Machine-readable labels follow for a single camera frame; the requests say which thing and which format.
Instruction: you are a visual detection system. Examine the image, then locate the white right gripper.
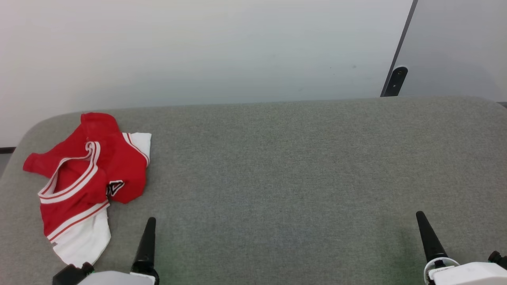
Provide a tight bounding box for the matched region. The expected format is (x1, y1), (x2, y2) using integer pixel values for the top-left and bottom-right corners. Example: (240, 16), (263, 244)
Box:
(416, 211), (507, 285)

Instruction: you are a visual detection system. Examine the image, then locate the black wall bracket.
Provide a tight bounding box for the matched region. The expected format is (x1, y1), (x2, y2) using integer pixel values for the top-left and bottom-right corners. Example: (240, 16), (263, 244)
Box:
(381, 66), (408, 97)

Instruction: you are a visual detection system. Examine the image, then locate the red and white basketball jersey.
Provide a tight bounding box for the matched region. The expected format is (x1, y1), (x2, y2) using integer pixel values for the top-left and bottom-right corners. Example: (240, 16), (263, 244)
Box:
(23, 112), (152, 268)

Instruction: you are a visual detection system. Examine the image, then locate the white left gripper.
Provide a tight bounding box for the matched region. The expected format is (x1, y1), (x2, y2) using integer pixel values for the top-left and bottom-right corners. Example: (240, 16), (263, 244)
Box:
(53, 217), (160, 285)

